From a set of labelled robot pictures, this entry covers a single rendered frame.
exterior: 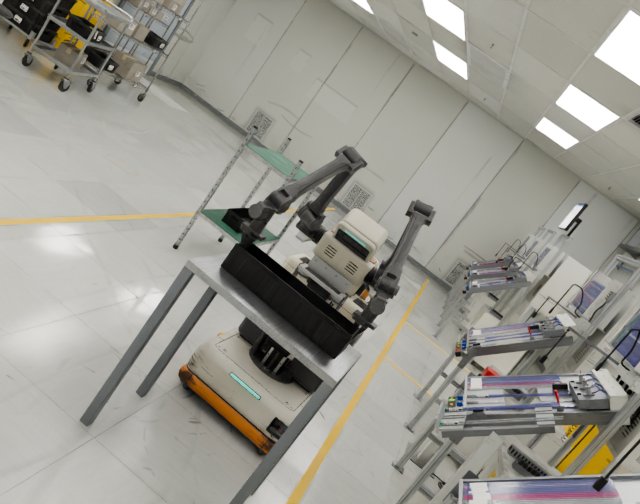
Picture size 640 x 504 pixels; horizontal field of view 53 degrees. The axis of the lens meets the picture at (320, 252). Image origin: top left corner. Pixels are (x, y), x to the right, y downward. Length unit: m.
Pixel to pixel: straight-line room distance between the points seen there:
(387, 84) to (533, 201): 3.39
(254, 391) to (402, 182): 9.21
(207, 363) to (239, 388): 0.20
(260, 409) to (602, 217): 9.68
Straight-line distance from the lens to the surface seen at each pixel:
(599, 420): 3.33
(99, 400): 2.68
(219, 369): 3.15
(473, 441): 4.88
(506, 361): 8.06
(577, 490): 2.48
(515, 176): 11.96
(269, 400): 3.12
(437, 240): 11.97
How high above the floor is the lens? 1.57
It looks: 12 degrees down
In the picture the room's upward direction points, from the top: 36 degrees clockwise
